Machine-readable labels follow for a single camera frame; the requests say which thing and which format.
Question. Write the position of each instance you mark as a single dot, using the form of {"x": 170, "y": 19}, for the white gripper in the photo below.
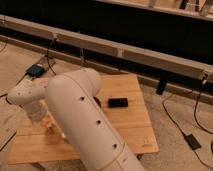
{"x": 36, "y": 111}

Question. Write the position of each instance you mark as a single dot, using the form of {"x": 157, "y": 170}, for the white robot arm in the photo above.
{"x": 70, "y": 99}

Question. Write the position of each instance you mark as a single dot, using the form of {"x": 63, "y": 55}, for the dark ceramic bowl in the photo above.
{"x": 98, "y": 101}

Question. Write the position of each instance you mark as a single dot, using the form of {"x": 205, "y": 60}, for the wooden table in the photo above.
{"x": 34, "y": 144}

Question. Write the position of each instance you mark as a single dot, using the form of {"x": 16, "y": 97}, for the black power adapter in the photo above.
{"x": 35, "y": 71}

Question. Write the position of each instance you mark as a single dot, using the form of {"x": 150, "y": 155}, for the small black box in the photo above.
{"x": 117, "y": 102}

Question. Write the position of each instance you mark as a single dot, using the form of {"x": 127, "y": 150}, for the long wooden beam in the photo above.
{"x": 135, "y": 54}

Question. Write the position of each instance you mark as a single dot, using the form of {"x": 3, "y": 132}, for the black floor adapter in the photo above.
{"x": 193, "y": 142}

